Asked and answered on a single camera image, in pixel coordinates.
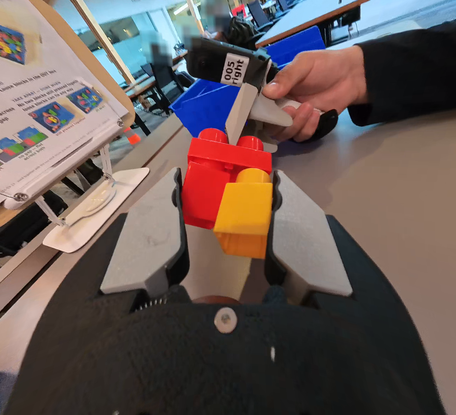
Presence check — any orange single-stud block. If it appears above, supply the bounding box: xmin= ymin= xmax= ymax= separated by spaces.
xmin=213 ymin=168 xmax=274 ymax=260

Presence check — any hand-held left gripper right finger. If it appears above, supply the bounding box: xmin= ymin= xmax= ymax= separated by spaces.
xmin=264 ymin=170 xmax=353 ymax=303

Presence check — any long wooden-edged desk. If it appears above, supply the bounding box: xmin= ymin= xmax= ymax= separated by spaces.
xmin=256 ymin=0 xmax=373 ymax=49

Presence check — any person's right hand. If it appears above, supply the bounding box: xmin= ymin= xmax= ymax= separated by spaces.
xmin=262 ymin=45 xmax=368 ymax=143

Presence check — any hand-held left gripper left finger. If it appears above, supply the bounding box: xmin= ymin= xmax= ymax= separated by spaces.
xmin=100 ymin=168 xmax=189 ymax=294

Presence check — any blue plastic bin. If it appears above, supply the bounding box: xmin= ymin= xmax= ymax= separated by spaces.
xmin=168 ymin=25 xmax=326 ymax=138

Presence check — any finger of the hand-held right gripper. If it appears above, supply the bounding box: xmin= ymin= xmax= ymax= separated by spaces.
xmin=246 ymin=120 xmax=279 ymax=154
xmin=225 ymin=82 xmax=259 ymax=146

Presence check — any red two-stud block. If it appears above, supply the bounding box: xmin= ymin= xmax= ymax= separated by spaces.
xmin=187 ymin=128 xmax=273 ymax=175

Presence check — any printed instruction sheet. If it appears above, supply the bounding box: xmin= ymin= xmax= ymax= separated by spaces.
xmin=0 ymin=0 xmax=129 ymax=191

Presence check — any red single-stud block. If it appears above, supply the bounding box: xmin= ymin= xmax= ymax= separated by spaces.
xmin=181 ymin=160 xmax=236 ymax=230

